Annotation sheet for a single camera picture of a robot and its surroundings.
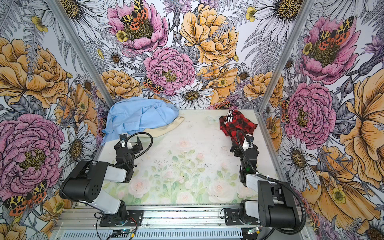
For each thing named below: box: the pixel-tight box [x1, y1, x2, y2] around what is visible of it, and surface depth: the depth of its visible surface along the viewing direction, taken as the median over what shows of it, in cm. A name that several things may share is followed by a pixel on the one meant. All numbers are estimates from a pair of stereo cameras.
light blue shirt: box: [101, 96, 180, 145], surface depth 113 cm
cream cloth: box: [144, 116, 185, 138], surface depth 111 cm
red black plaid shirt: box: [219, 109, 258, 147], surface depth 104 cm
